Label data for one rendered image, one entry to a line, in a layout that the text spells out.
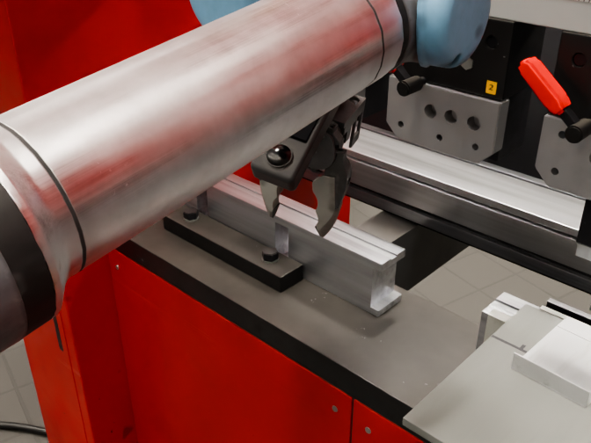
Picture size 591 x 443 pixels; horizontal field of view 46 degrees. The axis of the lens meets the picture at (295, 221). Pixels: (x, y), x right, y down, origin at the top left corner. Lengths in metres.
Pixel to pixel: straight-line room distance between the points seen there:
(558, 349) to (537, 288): 1.94
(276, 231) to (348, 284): 0.16
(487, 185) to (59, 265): 1.01
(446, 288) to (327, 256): 1.65
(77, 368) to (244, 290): 0.48
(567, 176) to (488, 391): 0.24
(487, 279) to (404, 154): 1.52
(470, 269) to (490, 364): 2.03
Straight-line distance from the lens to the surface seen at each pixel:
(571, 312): 0.92
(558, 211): 1.17
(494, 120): 0.80
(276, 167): 0.64
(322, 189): 0.74
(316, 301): 1.08
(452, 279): 2.75
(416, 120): 0.86
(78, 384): 1.50
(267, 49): 0.36
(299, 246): 1.10
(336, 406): 1.02
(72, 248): 0.29
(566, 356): 0.84
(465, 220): 1.21
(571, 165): 0.78
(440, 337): 1.03
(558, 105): 0.73
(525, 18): 0.77
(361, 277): 1.04
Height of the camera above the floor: 1.51
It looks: 30 degrees down
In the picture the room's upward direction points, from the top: straight up
